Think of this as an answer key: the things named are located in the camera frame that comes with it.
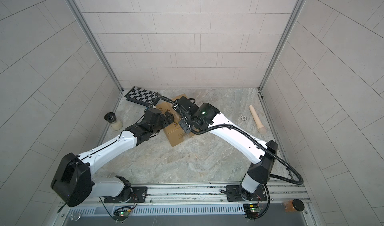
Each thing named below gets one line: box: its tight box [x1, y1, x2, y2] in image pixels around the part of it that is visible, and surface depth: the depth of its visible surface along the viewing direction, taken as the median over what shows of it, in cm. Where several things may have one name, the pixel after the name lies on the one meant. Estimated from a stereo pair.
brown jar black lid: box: [283, 199, 305, 213], surface depth 63 cm
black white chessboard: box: [124, 86, 161, 107], surface depth 110 cm
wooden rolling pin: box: [249, 105, 267, 135], surface depth 100 cm
